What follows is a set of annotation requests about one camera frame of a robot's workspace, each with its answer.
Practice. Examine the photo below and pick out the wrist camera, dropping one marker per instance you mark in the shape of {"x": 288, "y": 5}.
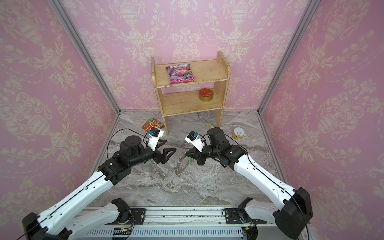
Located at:
{"x": 154, "y": 136}
{"x": 196, "y": 140}

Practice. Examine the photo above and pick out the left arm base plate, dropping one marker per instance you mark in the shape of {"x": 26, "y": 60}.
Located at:
{"x": 137, "y": 216}

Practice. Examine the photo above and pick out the metal ring plate with keyrings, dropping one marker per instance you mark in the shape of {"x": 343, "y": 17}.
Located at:
{"x": 182, "y": 164}

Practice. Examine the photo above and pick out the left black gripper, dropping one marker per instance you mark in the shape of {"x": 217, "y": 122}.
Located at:
{"x": 164, "y": 158}

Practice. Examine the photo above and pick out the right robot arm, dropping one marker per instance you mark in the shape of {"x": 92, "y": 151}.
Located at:
{"x": 290, "y": 209}

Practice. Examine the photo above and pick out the purple snack bag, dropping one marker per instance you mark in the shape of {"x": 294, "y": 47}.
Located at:
{"x": 180, "y": 74}

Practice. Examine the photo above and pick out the round red-lid tin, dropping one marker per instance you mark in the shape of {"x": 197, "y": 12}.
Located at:
{"x": 206, "y": 95}

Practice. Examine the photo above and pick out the wooden two-tier shelf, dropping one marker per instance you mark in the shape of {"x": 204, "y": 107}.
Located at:
{"x": 216, "y": 72}

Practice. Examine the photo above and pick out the green orange soup packet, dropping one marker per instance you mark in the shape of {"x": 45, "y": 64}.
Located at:
{"x": 152, "y": 123}

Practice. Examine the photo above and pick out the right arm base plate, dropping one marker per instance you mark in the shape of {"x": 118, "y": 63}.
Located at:
{"x": 233, "y": 217}

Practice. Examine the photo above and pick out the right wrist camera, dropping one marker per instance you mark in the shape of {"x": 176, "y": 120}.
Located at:
{"x": 196, "y": 140}

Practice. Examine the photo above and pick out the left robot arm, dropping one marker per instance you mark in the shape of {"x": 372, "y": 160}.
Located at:
{"x": 61, "y": 221}

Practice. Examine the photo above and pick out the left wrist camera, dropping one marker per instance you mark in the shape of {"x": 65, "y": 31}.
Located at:
{"x": 154, "y": 136}

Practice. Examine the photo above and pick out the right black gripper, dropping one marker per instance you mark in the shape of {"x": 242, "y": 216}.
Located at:
{"x": 201, "y": 153}

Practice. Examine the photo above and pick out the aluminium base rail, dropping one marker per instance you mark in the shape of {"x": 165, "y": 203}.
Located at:
{"x": 178, "y": 223}

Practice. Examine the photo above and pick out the small yellow pull-tab can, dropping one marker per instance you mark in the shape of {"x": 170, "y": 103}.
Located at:
{"x": 238, "y": 133}

